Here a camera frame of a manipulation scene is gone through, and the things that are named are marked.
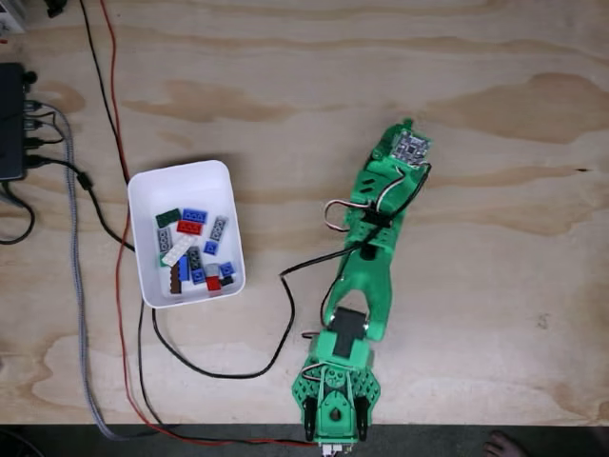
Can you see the small black object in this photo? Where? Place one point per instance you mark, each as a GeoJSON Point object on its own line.
{"type": "Point", "coordinates": [57, 5]}

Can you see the black usb hub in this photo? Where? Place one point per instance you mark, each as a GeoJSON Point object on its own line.
{"type": "Point", "coordinates": [10, 124]}

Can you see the person's foot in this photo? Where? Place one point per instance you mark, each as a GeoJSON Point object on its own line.
{"type": "Point", "coordinates": [502, 445]}

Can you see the small black lego piece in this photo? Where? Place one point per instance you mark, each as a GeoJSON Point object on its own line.
{"type": "Point", "coordinates": [228, 281]}

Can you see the brown long lego brick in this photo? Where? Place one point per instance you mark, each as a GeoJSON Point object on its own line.
{"type": "Point", "coordinates": [174, 282]}

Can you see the grey 2x2 lego brick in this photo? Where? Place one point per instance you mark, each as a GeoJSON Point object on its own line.
{"type": "Point", "coordinates": [212, 270]}

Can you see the red 2x4 lego brick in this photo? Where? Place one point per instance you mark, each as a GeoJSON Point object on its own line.
{"type": "Point", "coordinates": [189, 227]}

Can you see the blue 2x4 lego brick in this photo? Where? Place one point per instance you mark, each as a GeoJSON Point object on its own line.
{"type": "Point", "coordinates": [183, 266]}
{"type": "Point", "coordinates": [195, 216]}

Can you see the white plastic bin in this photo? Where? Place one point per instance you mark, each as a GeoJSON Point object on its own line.
{"type": "Point", "coordinates": [190, 190]}

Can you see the bare camera circuit board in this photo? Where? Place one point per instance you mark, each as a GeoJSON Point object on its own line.
{"type": "Point", "coordinates": [411, 147]}

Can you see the green 2x2 lego brick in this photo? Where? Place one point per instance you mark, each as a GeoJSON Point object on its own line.
{"type": "Point", "coordinates": [161, 260]}

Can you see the white long lego brick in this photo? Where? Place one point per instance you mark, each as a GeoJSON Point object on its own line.
{"type": "Point", "coordinates": [178, 248]}

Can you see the blue 2x2 lego brick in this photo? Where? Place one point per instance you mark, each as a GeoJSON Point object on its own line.
{"type": "Point", "coordinates": [197, 275]}
{"type": "Point", "coordinates": [227, 269]}
{"type": "Point", "coordinates": [210, 247]}

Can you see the black long lego brick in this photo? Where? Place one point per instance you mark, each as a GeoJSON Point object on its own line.
{"type": "Point", "coordinates": [192, 257]}

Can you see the grey 2x4 lego brick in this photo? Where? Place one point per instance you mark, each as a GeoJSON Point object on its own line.
{"type": "Point", "coordinates": [164, 239]}
{"type": "Point", "coordinates": [219, 228]}

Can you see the white power supply box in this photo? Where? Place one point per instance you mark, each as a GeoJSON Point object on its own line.
{"type": "Point", "coordinates": [10, 14]}

